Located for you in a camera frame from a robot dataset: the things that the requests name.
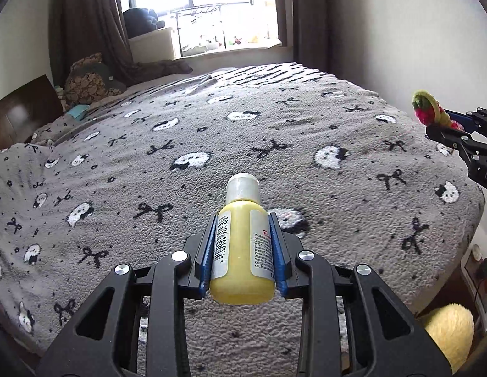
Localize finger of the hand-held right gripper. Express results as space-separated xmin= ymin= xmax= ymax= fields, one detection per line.
xmin=442 ymin=106 xmax=487 ymax=139
xmin=426 ymin=125 xmax=487 ymax=195

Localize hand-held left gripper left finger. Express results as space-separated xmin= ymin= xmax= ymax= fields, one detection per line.
xmin=43 ymin=214 xmax=219 ymax=377

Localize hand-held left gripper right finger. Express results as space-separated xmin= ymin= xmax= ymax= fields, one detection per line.
xmin=268 ymin=211 xmax=453 ymax=377

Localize yellow red braided rope ring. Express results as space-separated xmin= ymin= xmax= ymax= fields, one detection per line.
xmin=411 ymin=90 xmax=466 ymax=133

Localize yellow bottle with white cap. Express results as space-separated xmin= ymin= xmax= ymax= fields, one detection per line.
xmin=209 ymin=173 xmax=276 ymax=306

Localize grey printed blanket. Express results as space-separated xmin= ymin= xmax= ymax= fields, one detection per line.
xmin=0 ymin=62 xmax=486 ymax=377

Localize white power strip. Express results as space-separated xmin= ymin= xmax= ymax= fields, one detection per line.
xmin=461 ymin=226 xmax=487 ymax=325

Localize brown curtain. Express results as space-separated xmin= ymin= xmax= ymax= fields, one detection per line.
xmin=48 ymin=0 xmax=136 ymax=87
xmin=272 ymin=0 xmax=347 ymax=76

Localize yellow fluffy rug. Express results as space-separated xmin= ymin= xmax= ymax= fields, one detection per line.
xmin=418 ymin=302 xmax=476 ymax=374

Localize teal small object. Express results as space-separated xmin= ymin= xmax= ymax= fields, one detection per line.
xmin=68 ymin=104 xmax=91 ymax=121

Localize dark brown cloth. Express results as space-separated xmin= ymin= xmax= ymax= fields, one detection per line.
xmin=135 ymin=59 xmax=194 ymax=76

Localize brown patterned pillow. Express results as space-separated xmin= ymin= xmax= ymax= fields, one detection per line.
xmin=64 ymin=52 xmax=127 ymax=105

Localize white storage box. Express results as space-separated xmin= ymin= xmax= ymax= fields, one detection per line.
xmin=129 ymin=27 xmax=178 ymax=64

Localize small windowsill trinkets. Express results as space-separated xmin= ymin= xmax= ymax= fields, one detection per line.
xmin=225 ymin=35 xmax=269 ymax=46

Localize dark wooden headboard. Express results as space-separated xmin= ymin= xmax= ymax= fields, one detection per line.
xmin=0 ymin=74 xmax=66 ymax=155

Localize dark blue folded cloth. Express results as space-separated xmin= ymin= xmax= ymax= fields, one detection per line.
xmin=123 ymin=7 xmax=168 ymax=39

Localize black wire rack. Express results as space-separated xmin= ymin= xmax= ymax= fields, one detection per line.
xmin=173 ymin=3 xmax=225 ymax=58

